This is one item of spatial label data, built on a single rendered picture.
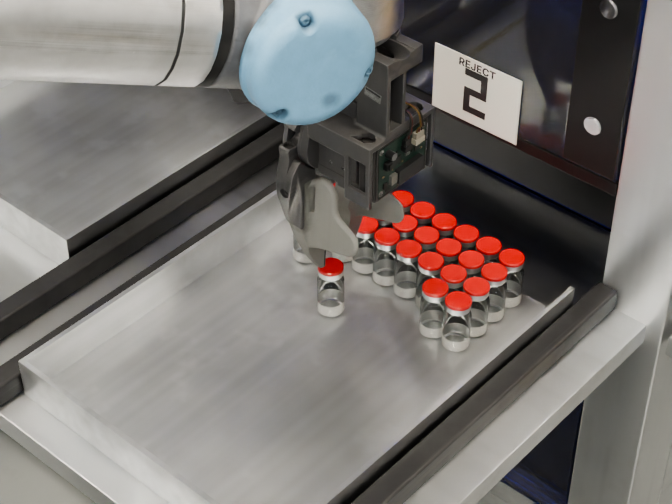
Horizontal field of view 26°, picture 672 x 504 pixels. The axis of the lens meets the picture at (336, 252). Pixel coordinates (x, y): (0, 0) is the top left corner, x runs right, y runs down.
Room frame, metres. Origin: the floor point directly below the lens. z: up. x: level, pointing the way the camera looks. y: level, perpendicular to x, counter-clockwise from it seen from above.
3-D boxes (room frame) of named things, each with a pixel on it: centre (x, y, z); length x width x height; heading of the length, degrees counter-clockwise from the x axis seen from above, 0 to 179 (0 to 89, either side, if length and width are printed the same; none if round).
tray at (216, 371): (0.81, 0.02, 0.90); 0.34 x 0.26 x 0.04; 138
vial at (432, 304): (0.83, -0.08, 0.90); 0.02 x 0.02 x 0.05
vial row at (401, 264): (0.89, -0.05, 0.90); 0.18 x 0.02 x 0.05; 48
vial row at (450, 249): (0.90, -0.06, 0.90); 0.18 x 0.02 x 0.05; 48
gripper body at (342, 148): (0.84, -0.01, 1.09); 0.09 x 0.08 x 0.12; 48
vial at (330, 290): (0.86, 0.00, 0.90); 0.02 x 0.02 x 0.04
